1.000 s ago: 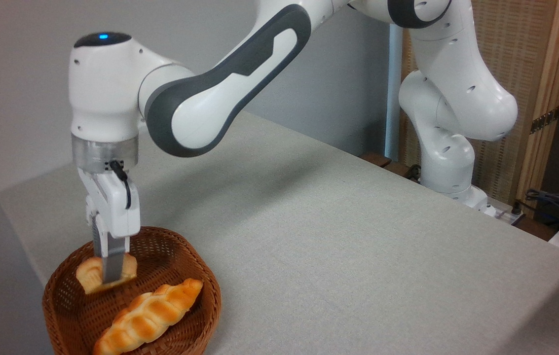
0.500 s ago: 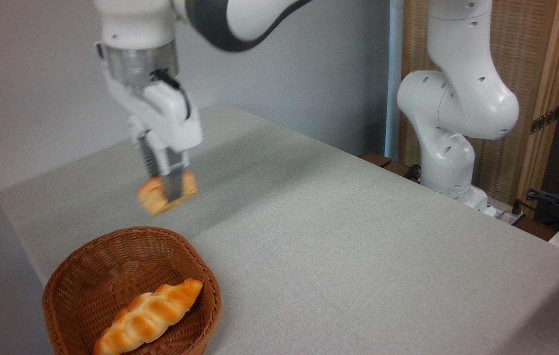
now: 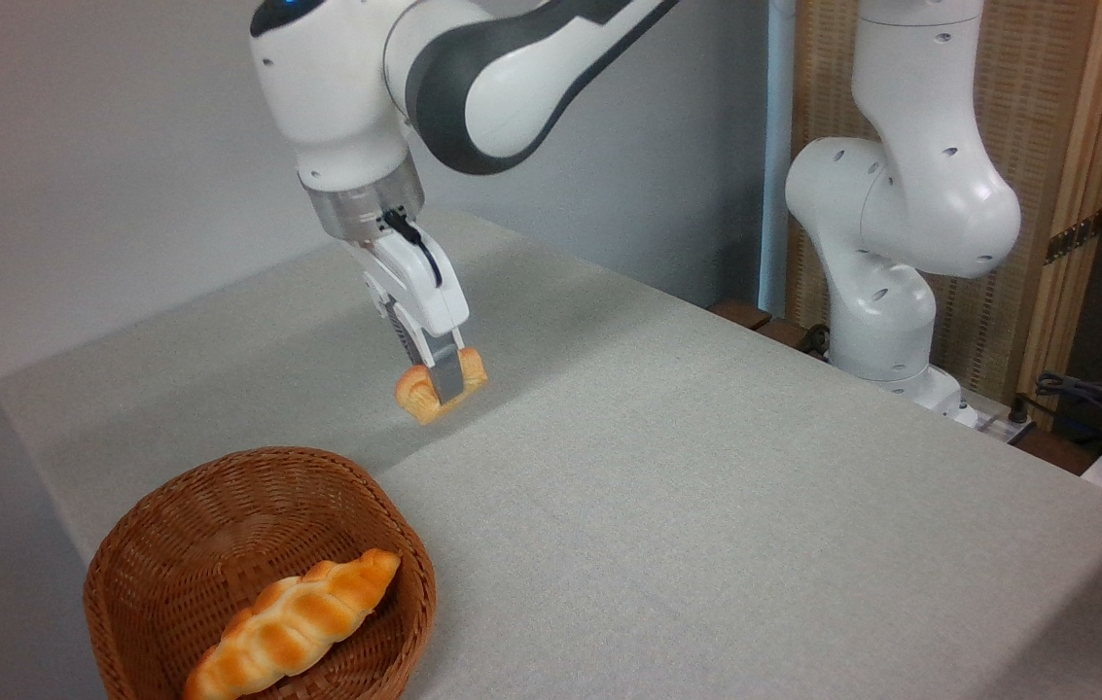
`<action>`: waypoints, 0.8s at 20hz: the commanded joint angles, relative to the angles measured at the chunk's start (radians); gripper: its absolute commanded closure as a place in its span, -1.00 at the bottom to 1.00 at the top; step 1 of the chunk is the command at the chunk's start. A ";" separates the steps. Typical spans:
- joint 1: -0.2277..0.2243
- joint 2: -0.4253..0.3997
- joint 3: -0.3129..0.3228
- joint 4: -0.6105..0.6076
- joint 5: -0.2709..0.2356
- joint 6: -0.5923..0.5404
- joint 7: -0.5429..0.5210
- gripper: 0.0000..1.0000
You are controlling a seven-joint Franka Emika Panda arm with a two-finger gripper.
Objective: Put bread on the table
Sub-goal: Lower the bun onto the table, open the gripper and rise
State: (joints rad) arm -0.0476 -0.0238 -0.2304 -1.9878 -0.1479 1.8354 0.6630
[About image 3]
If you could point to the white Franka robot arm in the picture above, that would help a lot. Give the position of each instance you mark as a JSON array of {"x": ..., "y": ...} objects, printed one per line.
[{"x": 346, "y": 87}]

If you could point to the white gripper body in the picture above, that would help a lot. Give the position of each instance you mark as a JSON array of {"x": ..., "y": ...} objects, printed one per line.
[{"x": 414, "y": 282}]

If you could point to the long twisted bread loaf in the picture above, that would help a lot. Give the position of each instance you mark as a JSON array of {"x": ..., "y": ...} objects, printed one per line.
[{"x": 293, "y": 622}]

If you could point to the white vertical pipe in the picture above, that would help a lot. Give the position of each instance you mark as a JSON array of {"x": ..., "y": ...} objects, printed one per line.
[{"x": 779, "y": 146}]

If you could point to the brown wicker basket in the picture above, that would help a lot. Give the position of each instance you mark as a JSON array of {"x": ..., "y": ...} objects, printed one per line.
[{"x": 220, "y": 506}]

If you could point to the round golden bread roll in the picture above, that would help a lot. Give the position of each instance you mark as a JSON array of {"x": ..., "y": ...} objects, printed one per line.
[{"x": 414, "y": 399}]

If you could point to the wooden bamboo folding screen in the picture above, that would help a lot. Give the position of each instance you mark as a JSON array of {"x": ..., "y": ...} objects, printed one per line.
[{"x": 1047, "y": 97}]

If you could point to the grey tablecloth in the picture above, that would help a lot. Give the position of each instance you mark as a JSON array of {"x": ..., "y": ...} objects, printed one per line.
[{"x": 706, "y": 535}]

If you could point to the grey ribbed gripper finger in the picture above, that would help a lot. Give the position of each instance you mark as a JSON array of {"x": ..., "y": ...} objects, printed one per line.
[
  {"x": 409, "y": 335},
  {"x": 448, "y": 374}
]

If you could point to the white power strip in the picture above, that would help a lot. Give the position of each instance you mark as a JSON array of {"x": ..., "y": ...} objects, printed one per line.
[{"x": 998, "y": 423}]

